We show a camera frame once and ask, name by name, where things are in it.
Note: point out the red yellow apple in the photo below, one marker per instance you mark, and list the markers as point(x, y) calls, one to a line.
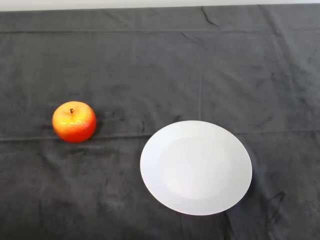
point(75, 127)

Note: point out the black table cloth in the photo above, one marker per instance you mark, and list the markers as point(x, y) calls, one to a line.
point(160, 62)

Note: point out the white round plate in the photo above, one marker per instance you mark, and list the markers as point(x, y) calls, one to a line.
point(197, 170)

